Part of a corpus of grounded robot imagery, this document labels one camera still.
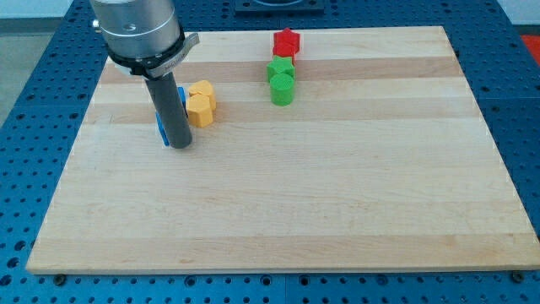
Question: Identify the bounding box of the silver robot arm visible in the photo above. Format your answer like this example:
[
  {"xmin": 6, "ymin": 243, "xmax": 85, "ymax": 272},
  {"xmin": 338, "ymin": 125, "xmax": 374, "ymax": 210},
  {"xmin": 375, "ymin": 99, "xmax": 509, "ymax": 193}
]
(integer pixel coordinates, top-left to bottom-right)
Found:
[{"xmin": 90, "ymin": 0, "xmax": 200, "ymax": 80}]

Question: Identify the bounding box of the blue triangle block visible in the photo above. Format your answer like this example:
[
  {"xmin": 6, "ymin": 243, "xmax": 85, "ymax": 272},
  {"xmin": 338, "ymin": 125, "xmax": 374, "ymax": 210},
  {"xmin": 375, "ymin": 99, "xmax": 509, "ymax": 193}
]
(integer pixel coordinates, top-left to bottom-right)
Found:
[{"xmin": 155, "ymin": 112, "xmax": 170, "ymax": 147}]

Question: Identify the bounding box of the green cylinder block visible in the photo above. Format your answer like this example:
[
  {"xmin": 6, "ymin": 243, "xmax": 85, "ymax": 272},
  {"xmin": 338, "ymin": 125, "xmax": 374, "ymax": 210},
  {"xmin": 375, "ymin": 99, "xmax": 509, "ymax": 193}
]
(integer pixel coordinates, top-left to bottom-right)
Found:
[{"xmin": 269, "ymin": 73, "xmax": 294, "ymax": 106}]

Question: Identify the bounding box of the yellow hexagon block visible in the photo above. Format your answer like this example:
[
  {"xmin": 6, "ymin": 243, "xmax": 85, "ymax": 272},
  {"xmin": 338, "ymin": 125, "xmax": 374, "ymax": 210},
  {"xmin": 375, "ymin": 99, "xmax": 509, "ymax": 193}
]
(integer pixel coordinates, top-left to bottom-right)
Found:
[{"xmin": 186, "ymin": 95, "xmax": 213, "ymax": 128}]

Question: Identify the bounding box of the green star block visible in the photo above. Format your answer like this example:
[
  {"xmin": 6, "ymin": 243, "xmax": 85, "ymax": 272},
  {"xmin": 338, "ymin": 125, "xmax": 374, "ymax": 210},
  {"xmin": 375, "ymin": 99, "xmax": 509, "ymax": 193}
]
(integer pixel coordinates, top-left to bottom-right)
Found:
[{"xmin": 267, "ymin": 55, "xmax": 295, "ymax": 82}]

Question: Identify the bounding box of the yellow heart block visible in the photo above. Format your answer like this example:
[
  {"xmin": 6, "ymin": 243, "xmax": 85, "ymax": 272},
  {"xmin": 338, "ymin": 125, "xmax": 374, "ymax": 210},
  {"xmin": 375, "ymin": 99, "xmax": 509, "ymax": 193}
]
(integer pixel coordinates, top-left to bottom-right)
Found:
[{"xmin": 188, "ymin": 79, "xmax": 217, "ymax": 111}]

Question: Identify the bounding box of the blue block behind rod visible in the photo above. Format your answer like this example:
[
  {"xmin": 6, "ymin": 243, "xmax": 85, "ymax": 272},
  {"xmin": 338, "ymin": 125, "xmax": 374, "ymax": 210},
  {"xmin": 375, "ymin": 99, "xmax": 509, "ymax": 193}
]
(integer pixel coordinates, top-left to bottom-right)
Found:
[{"xmin": 177, "ymin": 86, "xmax": 188, "ymax": 117}]

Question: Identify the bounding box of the red star block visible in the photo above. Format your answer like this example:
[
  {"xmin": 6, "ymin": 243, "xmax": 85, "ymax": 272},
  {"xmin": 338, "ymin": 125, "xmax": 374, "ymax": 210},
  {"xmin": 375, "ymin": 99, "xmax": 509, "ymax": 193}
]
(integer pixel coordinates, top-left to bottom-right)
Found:
[{"xmin": 273, "ymin": 28, "xmax": 300, "ymax": 53}]

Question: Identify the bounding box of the wooden board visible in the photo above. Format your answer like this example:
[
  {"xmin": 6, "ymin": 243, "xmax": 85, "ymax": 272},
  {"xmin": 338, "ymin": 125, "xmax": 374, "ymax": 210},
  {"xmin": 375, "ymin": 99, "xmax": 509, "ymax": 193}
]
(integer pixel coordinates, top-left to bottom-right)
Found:
[{"xmin": 26, "ymin": 26, "xmax": 539, "ymax": 274}]

